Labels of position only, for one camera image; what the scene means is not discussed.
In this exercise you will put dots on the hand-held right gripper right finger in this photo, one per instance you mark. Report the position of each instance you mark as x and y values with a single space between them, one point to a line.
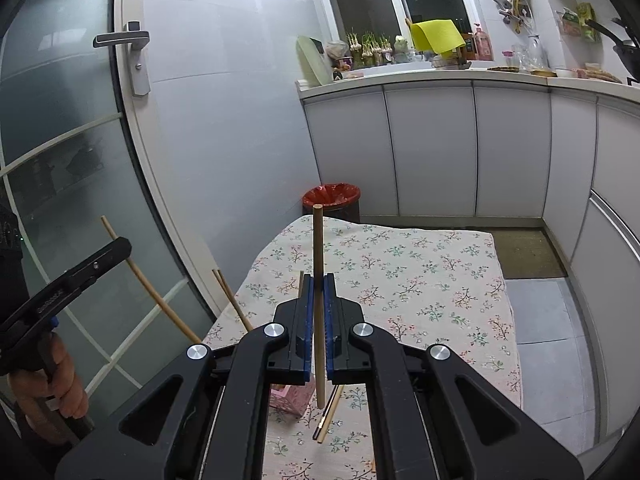
328 320

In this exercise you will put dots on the dark bottle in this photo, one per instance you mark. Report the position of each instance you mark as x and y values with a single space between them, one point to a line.
468 47

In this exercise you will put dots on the pale green vegetable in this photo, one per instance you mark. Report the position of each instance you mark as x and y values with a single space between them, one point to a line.
401 45

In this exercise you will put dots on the pale green cutting board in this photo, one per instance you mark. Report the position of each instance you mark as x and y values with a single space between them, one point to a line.
312 60

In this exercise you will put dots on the crumpled plastic bag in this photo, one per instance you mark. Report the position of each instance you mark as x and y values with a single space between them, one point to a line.
336 49

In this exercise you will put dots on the clear glass pitcher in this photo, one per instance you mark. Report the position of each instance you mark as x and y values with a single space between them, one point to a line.
535 52

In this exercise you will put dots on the wooden rack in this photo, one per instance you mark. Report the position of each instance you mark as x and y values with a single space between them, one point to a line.
450 59

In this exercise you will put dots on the floral tablecloth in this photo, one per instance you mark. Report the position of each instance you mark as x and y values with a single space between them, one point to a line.
425 300

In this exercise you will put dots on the black wok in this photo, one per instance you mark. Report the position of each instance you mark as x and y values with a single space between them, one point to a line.
630 55

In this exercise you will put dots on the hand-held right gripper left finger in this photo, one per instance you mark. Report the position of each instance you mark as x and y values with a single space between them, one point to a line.
310 320

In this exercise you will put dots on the person's left hand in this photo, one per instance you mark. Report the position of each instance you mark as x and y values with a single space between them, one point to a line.
67 380

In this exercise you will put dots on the pink perforated utensil holder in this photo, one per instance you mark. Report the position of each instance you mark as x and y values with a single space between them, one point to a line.
287 400

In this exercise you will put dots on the frosted glass door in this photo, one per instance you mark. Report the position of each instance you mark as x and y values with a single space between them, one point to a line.
60 110

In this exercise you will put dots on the row of sprouting garlic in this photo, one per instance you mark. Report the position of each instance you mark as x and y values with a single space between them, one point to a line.
370 50

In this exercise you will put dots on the dark-tipped wooden chopstick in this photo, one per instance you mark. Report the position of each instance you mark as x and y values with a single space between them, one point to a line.
323 416

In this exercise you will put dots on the pink bottle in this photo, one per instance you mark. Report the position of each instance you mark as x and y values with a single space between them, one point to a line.
483 45

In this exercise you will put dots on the yellow cloth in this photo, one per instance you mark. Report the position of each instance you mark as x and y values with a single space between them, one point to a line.
437 35

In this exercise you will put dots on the brown floor mat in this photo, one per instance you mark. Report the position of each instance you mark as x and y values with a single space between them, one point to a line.
530 255

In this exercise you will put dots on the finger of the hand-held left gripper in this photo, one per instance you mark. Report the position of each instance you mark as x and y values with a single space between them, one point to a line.
105 260

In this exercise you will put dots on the red-lined trash bin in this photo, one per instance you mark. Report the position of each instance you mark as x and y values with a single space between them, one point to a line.
330 195

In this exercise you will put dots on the wall rack with packets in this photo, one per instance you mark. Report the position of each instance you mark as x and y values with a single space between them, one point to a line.
580 22

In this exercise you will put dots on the water heater pipes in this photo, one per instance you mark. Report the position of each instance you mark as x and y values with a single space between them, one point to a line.
510 7

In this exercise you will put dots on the white kitchen cabinet unit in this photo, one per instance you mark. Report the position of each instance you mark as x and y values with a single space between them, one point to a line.
430 150

